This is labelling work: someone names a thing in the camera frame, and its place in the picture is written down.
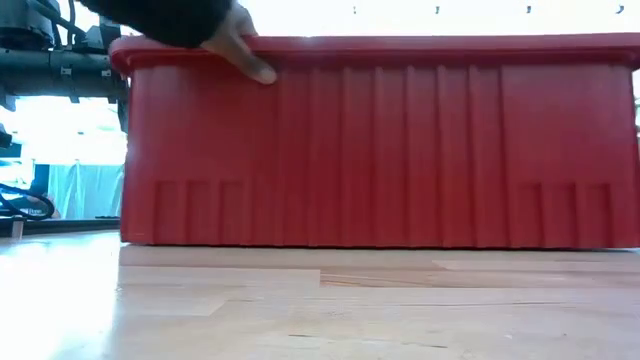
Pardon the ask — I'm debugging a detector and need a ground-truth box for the person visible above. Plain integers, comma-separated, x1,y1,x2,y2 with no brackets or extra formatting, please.
27,192,62,220

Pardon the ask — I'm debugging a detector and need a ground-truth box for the pale translucent curtain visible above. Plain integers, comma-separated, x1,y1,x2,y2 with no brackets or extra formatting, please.
47,162,125,220

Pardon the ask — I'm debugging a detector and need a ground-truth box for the red ribbed plastic bin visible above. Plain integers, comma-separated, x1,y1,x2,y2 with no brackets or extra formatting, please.
108,32,640,250

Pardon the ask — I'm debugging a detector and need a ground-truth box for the black table edge rail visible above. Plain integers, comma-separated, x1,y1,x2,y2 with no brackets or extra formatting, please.
0,217,122,237

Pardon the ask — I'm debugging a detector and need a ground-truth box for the dark blue pillar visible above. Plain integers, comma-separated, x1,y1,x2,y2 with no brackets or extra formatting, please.
33,164,50,196

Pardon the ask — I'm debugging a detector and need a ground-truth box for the person's hand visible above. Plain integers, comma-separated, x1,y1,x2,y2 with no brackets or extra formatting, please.
199,2,279,85

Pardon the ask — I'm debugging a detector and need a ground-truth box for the black looped cable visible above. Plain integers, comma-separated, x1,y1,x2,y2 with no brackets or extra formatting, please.
0,182,56,222

